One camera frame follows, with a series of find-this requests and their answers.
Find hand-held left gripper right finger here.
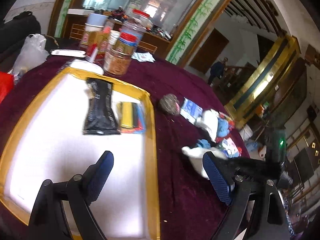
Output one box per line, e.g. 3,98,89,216
202,151,285,240

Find red-lidded plastic jar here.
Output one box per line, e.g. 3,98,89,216
131,9,153,29

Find tall clear labelled jar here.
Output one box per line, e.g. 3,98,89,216
119,20,148,55

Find white bucket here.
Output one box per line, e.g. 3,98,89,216
240,125,254,142

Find black bag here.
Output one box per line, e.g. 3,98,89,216
0,11,42,55

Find wooden chair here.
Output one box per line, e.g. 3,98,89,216
69,23,85,40
137,41,157,54

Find red plastic bag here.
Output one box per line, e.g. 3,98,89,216
0,71,14,103

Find long white card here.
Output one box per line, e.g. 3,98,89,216
51,49,87,57

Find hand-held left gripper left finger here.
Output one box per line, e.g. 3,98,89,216
28,151,115,240

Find gold-edged white tray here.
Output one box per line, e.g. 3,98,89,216
0,66,160,240

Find maroon velvet tablecloth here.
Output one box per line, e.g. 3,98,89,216
0,36,250,240

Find blue white tissue packet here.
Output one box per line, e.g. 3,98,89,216
180,97,203,124

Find black foil packet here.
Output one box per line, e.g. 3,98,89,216
82,77,122,135

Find white plate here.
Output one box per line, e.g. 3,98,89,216
70,59,105,75

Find steel wool scrubber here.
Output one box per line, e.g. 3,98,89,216
159,94,180,117

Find white wipe sachets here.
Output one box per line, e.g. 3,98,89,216
132,52,155,62

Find red gold carton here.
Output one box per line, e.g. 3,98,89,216
79,26,108,61

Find gold framed glass cabinet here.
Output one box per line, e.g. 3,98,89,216
224,35,308,130

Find clear jar with food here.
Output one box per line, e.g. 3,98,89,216
103,46,132,76

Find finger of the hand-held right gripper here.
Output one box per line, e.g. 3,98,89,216
225,157,278,180

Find light blue tub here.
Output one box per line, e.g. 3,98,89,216
85,12,108,29

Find white plastic bag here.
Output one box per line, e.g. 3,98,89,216
11,34,49,77

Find yellow blue red striped packet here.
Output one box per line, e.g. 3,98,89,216
117,101,147,134

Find brown wooden door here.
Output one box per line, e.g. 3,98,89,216
189,27,229,74

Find wooden sideboard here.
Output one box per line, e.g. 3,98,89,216
61,11,173,55

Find white paper cup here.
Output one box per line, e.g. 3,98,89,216
109,30,122,53

